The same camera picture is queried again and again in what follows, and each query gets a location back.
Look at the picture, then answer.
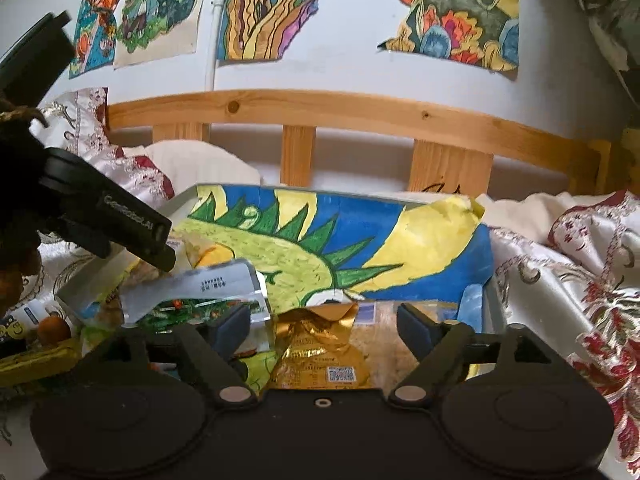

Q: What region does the anime girl drawing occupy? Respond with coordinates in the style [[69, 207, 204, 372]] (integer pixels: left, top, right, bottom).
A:
[[114, 0, 203, 68]]

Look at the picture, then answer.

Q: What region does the wooden bed headboard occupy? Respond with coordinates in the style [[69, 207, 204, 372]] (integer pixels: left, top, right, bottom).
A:
[[104, 88, 614, 198]]

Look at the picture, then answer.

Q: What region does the clear bag of beige crisps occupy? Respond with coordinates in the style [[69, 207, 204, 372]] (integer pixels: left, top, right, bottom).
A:
[[349, 299, 452, 386]]

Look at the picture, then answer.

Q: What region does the floral satin bedspread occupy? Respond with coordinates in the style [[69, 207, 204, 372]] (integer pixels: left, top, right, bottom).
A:
[[1, 87, 639, 479]]

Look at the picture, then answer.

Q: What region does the white pillow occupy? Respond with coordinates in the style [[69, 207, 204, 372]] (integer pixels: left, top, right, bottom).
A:
[[124, 140, 262, 194]]

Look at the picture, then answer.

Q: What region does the white wall pipe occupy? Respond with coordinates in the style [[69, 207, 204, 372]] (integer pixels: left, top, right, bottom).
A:
[[204, 0, 226, 91]]

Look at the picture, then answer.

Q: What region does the clear nut mix packet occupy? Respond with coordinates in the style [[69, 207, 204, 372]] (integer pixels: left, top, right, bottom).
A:
[[81, 235, 235, 328]]

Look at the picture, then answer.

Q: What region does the person's left hand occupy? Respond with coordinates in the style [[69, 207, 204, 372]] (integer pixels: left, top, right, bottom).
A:
[[0, 249, 41, 316]]

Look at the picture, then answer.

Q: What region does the blue orange character drawing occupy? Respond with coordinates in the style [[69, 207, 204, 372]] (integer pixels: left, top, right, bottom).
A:
[[68, 0, 120, 79]]

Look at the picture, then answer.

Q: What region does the green and white snack packet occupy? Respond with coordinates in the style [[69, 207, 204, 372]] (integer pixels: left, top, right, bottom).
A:
[[119, 258, 272, 353]]

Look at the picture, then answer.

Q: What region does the gold foil snack packet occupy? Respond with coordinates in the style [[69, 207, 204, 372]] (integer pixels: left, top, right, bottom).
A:
[[268, 304, 372, 390]]

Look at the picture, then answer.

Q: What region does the blue tube box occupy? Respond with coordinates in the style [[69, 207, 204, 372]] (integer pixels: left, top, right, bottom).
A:
[[0, 299, 49, 359]]

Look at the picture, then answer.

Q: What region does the floral curtain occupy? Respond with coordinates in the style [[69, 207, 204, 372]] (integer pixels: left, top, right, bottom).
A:
[[577, 0, 640, 104]]

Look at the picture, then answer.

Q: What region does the yellow snack bar packet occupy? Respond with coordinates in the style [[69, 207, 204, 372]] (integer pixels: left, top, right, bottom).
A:
[[0, 338, 81, 388]]

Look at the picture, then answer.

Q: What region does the purple swirl seaweed drawing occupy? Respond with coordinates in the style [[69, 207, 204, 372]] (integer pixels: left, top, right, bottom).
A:
[[216, 0, 319, 63]]

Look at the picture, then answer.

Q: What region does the green hill landscape drawing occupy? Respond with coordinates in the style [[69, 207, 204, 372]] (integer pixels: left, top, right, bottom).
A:
[[378, 0, 520, 73]]

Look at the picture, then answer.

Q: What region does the grey tray with dragon painting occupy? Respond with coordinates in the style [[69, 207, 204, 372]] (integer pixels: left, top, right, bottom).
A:
[[54, 181, 507, 386]]

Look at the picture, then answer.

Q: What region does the small orange fruit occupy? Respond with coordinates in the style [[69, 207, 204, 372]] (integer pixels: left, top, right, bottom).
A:
[[37, 315, 72, 347]]

